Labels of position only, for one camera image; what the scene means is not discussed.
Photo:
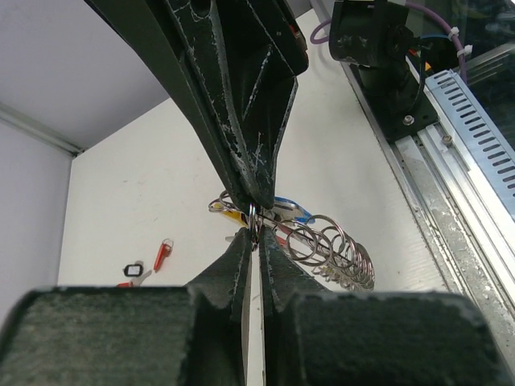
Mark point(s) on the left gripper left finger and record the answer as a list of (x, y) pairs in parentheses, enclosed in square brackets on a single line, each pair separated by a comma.
[(194, 334)]

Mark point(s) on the aluminium mounting rail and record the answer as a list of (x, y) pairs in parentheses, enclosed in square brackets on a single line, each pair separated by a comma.
[(468, 235)]

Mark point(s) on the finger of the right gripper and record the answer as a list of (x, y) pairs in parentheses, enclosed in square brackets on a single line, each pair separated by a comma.
[(149, 30), (242, 60)]

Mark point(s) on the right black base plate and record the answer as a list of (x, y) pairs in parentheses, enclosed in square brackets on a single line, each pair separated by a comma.
[(399, 106)]

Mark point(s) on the white slotted cable duct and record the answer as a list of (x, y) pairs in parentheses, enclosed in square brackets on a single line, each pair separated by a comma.
[(484, 141)]

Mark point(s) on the black key tag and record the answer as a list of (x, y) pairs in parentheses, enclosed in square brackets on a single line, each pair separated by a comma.
[(135, 269)]

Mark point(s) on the red tag key upper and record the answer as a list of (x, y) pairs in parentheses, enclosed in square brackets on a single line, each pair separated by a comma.
[(135, 281)]

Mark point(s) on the blue tag key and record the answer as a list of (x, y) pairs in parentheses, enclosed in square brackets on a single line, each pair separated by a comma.
[(288, 209)]

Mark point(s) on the red tag with ring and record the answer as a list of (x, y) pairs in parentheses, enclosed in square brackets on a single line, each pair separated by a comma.
[(163, 253)]

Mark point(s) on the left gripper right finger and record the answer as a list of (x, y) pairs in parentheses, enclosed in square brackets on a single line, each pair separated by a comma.
[(313, 336)]

